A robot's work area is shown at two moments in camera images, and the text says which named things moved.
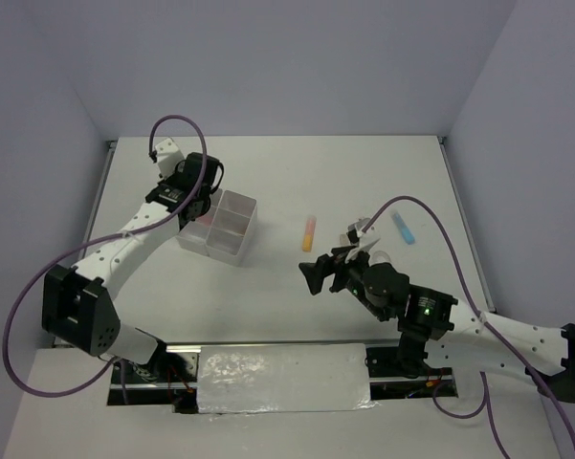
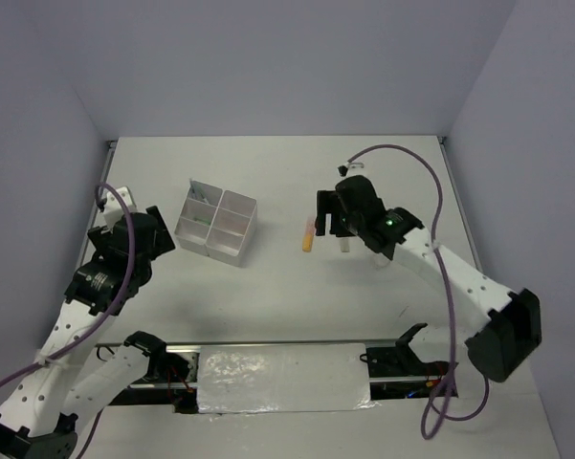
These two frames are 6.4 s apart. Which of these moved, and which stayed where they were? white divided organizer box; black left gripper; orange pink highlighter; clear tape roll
Moved: black left gripper
Stayed: white divided organizer box; orange pink highlighter; clear tape roll
